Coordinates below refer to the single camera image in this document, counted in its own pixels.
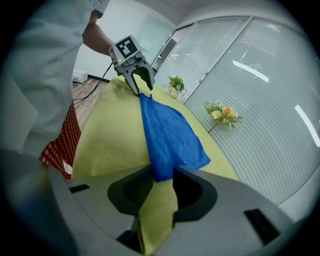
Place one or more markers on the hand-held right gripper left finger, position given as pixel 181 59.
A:
pixel 100 212

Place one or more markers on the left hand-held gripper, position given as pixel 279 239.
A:
pixel 125 50

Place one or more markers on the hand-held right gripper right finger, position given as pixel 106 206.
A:
pixel 225 225

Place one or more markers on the blue towel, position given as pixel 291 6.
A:
pixel 170 135

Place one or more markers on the person's left forearm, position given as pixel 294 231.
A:
pixel 97 37

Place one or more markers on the white flower pot plant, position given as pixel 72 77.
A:
pixel 173 92

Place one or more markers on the black framed glass door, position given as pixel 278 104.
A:
pixel 167 51

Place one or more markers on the white box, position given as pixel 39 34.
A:
pixel 80 76

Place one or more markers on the green cloth covered table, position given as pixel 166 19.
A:
pixel 112 137

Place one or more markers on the person's red plaid skirt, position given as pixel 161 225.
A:
pixel 65 140

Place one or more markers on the orange yellow flower bouquet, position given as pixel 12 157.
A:
pixel 225 112

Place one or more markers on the person's grey printed shirt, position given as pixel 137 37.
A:
pixel 45 75

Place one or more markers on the white window blinds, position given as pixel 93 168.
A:
pixel 250 112

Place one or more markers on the white wall notice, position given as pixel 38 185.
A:
pixel 145 45

